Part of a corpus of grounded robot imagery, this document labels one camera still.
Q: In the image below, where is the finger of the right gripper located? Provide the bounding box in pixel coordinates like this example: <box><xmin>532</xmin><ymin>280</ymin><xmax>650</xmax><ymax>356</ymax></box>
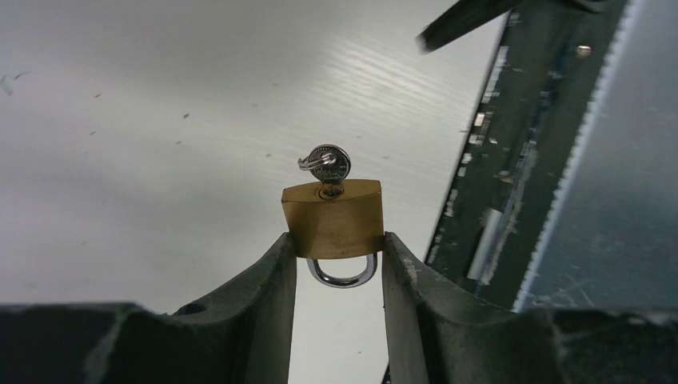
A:
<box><xmin>418</xmin><ymin>1</ymin><xmax>604</xmax><ymax>53</ymax></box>

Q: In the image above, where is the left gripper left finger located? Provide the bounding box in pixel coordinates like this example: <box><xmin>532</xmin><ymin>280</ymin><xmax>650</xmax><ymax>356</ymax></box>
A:
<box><xmin>1</xmin><ymin>234</ymin><xmax>297</xmax><ymax>383</ymax></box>

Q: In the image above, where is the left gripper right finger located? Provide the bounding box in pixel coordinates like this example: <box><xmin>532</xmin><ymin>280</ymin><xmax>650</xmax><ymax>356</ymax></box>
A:
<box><xmin>382</xmin><ymin>233</ymin><xmax>677</xmax><ymax>383</ymax></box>

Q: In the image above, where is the brass padlock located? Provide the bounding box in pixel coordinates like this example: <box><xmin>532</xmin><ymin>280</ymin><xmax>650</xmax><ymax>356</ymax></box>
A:
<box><xmin>281</xmin><ymin>179</ymin><xmax>385</xmax><ymax>289</ymax></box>

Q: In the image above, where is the small key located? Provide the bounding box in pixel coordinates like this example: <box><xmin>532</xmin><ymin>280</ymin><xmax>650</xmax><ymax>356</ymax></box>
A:
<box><xmin>297</xmin><ymin>144</ymin><xmax>352</xmax><ymax>198</ymax></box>

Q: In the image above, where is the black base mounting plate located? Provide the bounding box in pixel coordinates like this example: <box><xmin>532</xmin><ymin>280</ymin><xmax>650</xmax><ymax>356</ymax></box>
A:
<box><xmin>425</xmin><ymin>1</ymin><xmax>626</xmax><ymax>310</ymax></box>

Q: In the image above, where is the white slotted cable duct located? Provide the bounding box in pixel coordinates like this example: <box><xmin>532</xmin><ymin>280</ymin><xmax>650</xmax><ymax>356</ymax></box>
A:
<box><xmin>511</xmin><ymin>0</ymin><xmax>644</xmax><ymax>314</ymax></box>

